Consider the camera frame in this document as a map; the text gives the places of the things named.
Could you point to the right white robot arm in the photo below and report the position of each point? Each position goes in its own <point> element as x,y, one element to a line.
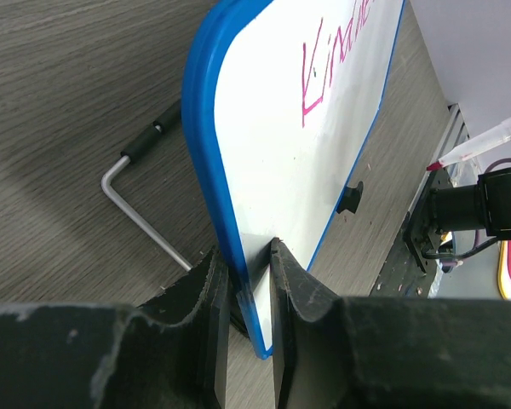
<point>484,205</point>

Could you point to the pink capped marker pen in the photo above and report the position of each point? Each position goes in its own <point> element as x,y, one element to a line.
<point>490,139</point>

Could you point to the blue framed whiteboard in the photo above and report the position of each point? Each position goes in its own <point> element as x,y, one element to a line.
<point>278,100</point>

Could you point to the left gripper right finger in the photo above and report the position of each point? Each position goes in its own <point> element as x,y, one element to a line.
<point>384,352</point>

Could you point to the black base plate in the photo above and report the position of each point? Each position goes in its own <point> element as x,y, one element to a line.
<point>405,272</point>

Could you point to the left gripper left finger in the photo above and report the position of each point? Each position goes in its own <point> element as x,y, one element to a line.
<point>169,352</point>

